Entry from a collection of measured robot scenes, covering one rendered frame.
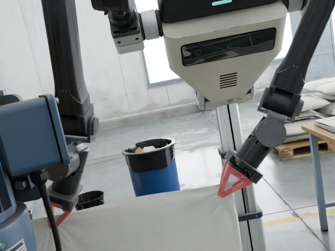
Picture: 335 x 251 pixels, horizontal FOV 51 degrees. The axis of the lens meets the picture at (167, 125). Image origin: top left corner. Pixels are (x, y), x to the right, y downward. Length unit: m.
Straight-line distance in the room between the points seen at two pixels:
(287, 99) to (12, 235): 0.57
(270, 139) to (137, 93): 8.13
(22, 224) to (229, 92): 0.94
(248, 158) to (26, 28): 8.74
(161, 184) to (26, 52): 6.84
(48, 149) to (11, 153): 0.04
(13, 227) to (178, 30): 0.80
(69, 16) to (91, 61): 8.23
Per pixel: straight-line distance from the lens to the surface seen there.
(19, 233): 0.48
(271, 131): 0.71
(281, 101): 0.79
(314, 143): 2.51
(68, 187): 0.80
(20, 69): 9.37
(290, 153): 4.25
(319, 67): 9.53
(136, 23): 1.09
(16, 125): 0.45
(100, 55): 8.86
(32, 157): 0.46
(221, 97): 1.28
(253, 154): 0.79
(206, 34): 1.09
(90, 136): 0.77
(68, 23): 0.68
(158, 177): 2.98
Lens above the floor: 1.31
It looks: 10 degrees down
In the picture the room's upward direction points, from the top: 11 degrees counter-clockwise
